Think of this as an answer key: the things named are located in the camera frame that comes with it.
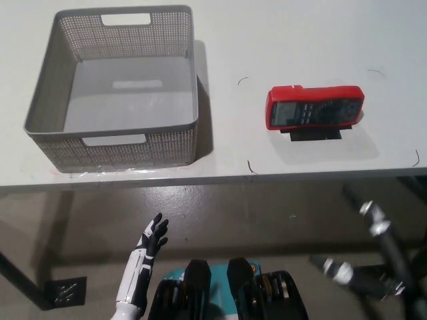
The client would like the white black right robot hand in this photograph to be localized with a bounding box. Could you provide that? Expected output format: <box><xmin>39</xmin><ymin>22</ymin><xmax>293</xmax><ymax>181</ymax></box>
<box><xmin>309</xmin><ymin>186</ymin><xmax>410</xmax><ymax>301</ymax></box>

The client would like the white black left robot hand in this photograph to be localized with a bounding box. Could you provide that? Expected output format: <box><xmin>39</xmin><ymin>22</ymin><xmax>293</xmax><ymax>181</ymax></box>
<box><xmin>115</xmin><ymin>213</ymin><xmax>169</xmax><ymax>307</ymax></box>

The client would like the red digital multimeter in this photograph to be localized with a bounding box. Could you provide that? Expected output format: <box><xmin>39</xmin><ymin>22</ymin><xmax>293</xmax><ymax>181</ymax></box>
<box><xmin>266</xmin><ymin>85</ymin><xmax>365</xmax><ymax>131</ymax></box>

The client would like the black teal robot torso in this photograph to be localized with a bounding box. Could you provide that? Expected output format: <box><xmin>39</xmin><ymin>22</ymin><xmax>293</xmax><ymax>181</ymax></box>
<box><xmin>146</xmin><ymin>257</ymin><xmax>310</xmax><ymax>320</ymax></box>

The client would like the black tape patch on table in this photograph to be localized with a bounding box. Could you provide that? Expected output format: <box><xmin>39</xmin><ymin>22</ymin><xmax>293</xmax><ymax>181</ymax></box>
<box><xmin>279</xmin><ymin>125</ymin><xmax>354</xmax><ymax>144</ymax></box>

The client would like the grey perforated plastic basket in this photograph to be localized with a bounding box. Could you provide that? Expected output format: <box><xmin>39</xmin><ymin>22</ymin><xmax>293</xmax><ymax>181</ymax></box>
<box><xmin>23</xmin><ymin>5</ymin><xmax>200</xmax><ymax>174</ymax></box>

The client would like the black table leg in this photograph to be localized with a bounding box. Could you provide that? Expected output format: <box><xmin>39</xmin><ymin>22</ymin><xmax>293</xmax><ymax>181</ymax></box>
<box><xmin>0</xmin><ymin>249</ymin><xmax>46</xmax><ymax>311</ymax></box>

